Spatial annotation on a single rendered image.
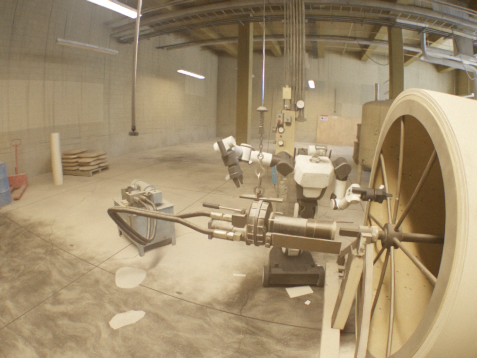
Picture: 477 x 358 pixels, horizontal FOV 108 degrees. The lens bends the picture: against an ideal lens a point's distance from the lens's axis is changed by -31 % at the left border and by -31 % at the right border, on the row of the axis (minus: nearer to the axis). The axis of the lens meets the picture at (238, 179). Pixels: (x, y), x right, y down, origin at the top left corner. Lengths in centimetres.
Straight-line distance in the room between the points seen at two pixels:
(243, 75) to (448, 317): 1019
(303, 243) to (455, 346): 97
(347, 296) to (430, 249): 115
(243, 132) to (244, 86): 187
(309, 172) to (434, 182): 124
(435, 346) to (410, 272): 156
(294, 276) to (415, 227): 122
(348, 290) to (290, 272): 86
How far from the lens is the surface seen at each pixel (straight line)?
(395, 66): 1056
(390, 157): 217
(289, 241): 147
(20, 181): 733
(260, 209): 144
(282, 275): 240
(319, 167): 173
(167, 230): 308
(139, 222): 285
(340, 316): 183
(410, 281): 244
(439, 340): 96
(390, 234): 152
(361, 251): 153
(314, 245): 147
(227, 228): 158
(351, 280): 164
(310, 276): 245
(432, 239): 169
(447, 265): 91
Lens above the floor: 153
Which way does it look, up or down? 14 degrees down
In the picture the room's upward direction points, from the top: 1 degrees clockwise
